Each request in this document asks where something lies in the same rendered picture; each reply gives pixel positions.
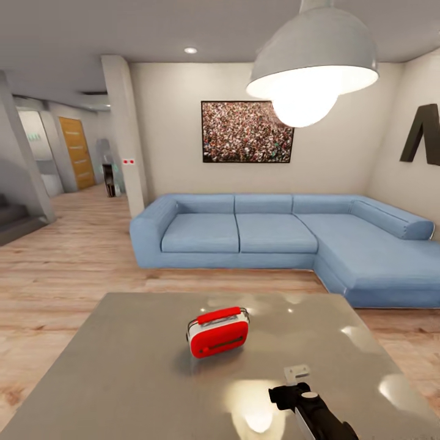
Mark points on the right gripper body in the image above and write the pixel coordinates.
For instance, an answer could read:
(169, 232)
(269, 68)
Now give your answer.
(283, 395)

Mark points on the door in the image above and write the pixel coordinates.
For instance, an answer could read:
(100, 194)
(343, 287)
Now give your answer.
(75, 141)

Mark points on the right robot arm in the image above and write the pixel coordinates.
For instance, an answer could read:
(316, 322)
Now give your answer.
(313, 417)

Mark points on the standing mirror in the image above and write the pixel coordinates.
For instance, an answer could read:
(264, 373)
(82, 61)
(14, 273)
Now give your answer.
(109, 169)

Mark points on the sofa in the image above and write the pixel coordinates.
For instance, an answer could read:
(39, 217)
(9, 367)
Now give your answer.
(377, 256)

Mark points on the radio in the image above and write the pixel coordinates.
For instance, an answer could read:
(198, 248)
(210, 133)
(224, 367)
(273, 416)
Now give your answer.
(218, 331)

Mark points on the room light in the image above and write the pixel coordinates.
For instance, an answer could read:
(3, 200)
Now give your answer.
(320, 36)

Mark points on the stairs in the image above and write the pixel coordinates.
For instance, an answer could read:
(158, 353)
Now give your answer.
(15, 222)

